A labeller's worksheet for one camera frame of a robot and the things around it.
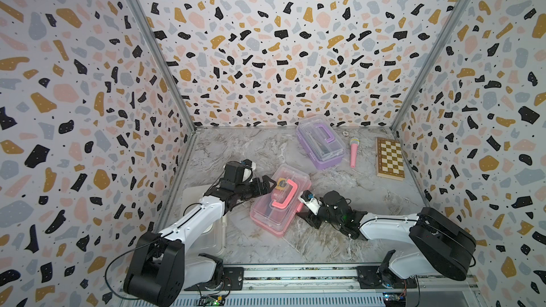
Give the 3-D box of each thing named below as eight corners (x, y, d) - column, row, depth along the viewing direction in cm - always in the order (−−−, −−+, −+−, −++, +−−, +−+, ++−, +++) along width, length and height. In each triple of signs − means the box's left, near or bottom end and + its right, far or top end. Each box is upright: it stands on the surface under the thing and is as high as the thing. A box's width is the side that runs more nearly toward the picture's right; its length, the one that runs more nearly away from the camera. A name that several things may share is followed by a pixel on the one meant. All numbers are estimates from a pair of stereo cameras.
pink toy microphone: (350, 167, 108) (351, 163, 105) (350, 141, 119) (351, 136, 117) (358, 168, 107) (360, 164, 105) (357, 142, 119) (359, 138, 116)
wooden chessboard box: (375, 176, 104) (378, 172, 102) (375, 141, 120) (377, 137, 117) (402, 182, 103) (405, 178, 100) (398, 145, 118) (401, 141, 115)
